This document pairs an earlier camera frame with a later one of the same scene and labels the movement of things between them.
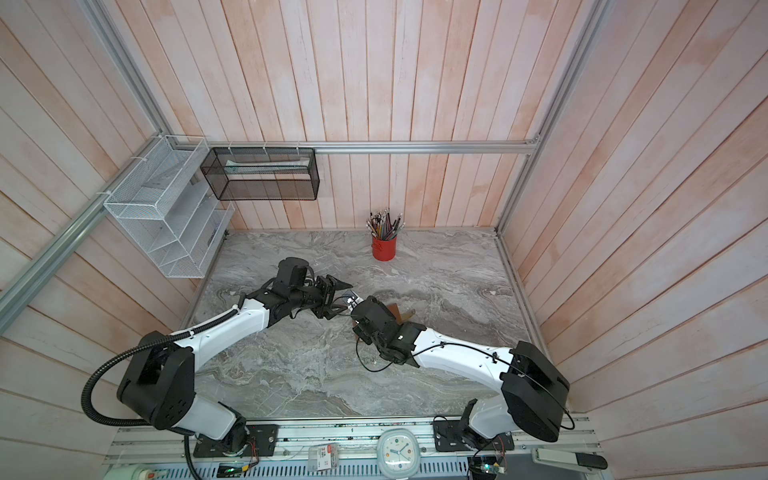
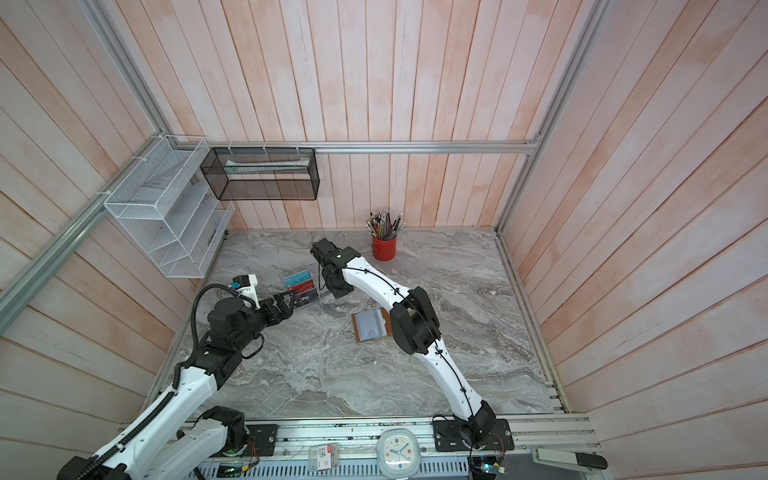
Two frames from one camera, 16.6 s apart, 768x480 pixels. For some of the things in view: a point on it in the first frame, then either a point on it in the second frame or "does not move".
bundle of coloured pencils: (382, 227) does not move
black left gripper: (327, 287) → (286, 311)
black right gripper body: (381, 346) → (337, 289)
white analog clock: (398, 453) does not move
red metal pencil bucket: (384, 250) does not move
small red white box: (323, 457) does not move
